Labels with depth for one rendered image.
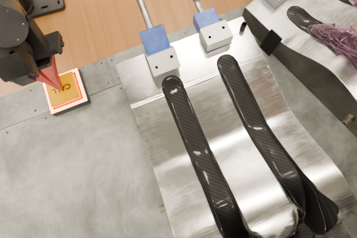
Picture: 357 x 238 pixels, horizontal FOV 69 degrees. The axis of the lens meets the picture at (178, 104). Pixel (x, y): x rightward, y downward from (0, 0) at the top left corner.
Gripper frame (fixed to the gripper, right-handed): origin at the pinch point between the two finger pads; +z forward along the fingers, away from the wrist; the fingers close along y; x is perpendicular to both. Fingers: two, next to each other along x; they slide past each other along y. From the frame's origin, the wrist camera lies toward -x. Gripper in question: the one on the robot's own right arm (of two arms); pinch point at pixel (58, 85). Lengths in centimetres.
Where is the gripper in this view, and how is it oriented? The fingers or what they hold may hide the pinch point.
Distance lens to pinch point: 57.9
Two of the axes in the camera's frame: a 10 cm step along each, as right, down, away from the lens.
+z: 2.0, 6.6, 7.3
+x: -3.1, -6.6, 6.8
